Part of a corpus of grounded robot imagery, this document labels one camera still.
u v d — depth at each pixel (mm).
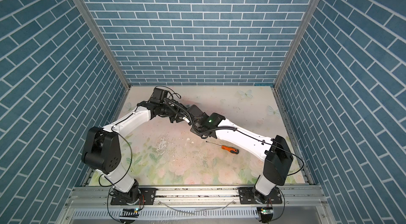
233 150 867
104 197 751
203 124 566
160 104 716
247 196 737
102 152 460
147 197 731
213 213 770
